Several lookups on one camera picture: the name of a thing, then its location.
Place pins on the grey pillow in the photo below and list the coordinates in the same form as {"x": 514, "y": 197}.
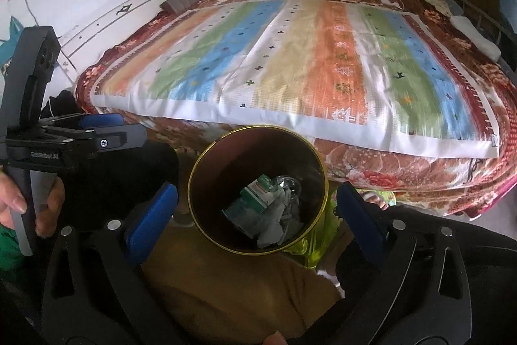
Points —
{"x": 185, "y": 1}

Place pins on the white cloth roll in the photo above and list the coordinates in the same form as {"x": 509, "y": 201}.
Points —
{"x": 476, "y": 38}

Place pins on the person's leg in mustard trousers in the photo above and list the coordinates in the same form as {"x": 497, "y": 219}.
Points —
{"x": 226, "y": 288}

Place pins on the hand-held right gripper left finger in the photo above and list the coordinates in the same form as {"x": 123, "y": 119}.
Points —
{"x": 151, "y": 223}

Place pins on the clear plastic cup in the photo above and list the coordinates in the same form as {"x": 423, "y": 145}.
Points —
{"x": 291, "y": 185}

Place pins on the person's left hand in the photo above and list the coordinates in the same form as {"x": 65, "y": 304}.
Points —
{"x": 50, "y": 203}

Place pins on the dark cloth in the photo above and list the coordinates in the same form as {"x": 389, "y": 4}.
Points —
{"x": 62, "y": 102}

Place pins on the white bed headboard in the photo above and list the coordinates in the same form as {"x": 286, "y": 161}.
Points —
{"x": 133, "y": 11}

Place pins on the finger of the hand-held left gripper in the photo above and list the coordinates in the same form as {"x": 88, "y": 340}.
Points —
{"x": 101, "y": 121}
{"x": 125, "y": 139}

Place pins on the person's right hand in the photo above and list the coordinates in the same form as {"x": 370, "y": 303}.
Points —
{"x": 276, "y": 339}

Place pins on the person's foot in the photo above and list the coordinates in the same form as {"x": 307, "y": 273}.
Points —
{"x": 377, "y": 199}

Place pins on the teal wall sticker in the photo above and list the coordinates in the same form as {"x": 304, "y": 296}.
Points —
{"x": 8, "y": 46}

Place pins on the colourful striped mat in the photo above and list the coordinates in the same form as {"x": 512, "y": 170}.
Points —
{"x": 307, "y": 78}

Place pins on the red floral blanket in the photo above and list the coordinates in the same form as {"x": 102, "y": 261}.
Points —
{"x": 363, "y": 171}

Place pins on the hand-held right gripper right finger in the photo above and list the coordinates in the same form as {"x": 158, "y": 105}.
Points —
{"x": 359, "y": 219}

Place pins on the brown bin with gold rim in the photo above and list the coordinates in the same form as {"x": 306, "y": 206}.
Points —
{"x": 250, "y": 155}

